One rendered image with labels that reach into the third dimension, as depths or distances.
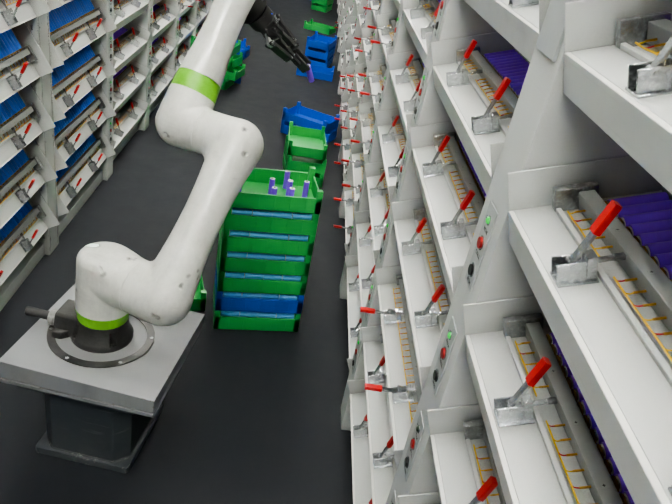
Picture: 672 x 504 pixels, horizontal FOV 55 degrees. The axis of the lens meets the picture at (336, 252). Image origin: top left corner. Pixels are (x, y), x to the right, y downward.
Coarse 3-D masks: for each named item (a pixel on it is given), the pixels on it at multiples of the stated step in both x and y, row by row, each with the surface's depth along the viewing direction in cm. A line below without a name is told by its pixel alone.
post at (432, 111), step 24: (456, 0) 131; (456, 24) 134; (480, 24) 134; (432, 72) 139; (432, 96) 141; (432, 120) 144; (408, 144) 153; (408, 168) 150; (408, 192) 153; (384, 264) 163; (360, 360) 179
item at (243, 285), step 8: (224, 272) 212; (224, 280) 213; (232, 280) 214; (240, 280) 214; (248, 280) 215; (256, 280) 215; (264, 280) 216; (272, 280) 217; (280, 280) 217; (304, 280) 219; (224, 288) 215; (232, 288) 215; (240, 288) 216; (248, 288) 216; (256, 288) 217; (264, 288) 218; (272, 288) 218; (280, 288) 219; (288, 288) 219; (296, 288) 220; (304, 288) 220
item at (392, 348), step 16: (384, 272) 164; (400, 272) 164; (384, 288) 164; (384, 304) 158; (384, 336) 147; (400, 336) 147; (384, 352) 143; (400, 352) 142; (400, 368) 137; (400, 384) 133; (400, 416) 125; (400, 432) 122; (400, 448) 118
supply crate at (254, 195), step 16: (256, 176) 217; (272, 176) 218; (304, 176) 220; (240, 192) 197; (256, 192) 211; (320, 192) 202; (256, 208) 201; (272, 208) 202; (288, 208) 203; (304, 208) 204; (320, 208) 205
